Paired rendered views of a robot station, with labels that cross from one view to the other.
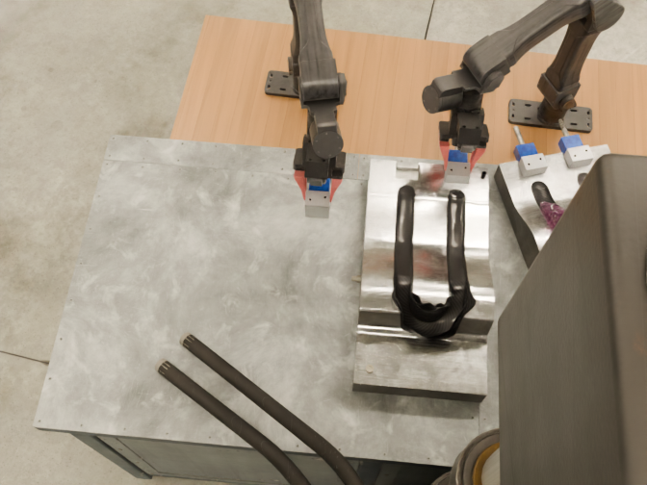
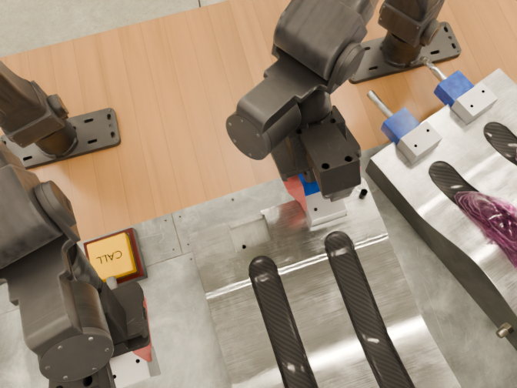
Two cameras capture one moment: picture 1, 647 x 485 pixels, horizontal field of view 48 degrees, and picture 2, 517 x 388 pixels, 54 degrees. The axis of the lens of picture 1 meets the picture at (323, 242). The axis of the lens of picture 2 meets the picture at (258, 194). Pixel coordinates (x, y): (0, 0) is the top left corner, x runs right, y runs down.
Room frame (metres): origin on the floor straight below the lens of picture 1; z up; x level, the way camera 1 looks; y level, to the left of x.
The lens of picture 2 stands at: (0.68, -0.16, 1.56)
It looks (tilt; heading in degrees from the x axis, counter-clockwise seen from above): 71 degrees down; 345
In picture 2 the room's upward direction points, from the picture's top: 8 degrees counter-clockwise
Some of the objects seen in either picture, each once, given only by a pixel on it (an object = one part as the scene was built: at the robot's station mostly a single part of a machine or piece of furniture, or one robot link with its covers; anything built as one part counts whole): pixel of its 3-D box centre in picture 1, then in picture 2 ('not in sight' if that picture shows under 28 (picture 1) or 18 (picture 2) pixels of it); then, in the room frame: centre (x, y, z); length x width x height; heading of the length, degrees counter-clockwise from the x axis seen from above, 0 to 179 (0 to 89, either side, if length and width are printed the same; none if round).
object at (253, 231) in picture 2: (406, 174); (250, 233); (0.85, -0.18, 0.87); 0.05 x 0.05 x 0.04; 85
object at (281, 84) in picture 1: (305, 77); (50, 131); (1.15, 0.04, 0.84); 0.20 x 0.07 x 0.08; 82
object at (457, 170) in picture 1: (456, 157); (312, 178); (0.89, -0.30, 0.89); 0.13 x 0.05 x 0.05; 174
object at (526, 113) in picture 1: (554, 107); (404, 40); (1.06, -0.55, 0.84); 0.20 x 0.07 x 0.08; 82
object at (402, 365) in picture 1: (424, 270); (339, 386); (0.62, -0.21, 0.87); 0.50 x 0.26 x 0.14; 175
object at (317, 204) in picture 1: (320, 184); (122, 328); (0.79, 0.01, 0.93); 0.13 x 0.05 x 0.05; 175
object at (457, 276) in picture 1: (432, 253); (347, 372); (0.64, -0.22, 0.92); 0.35 x 0.16 x 0.09; 175
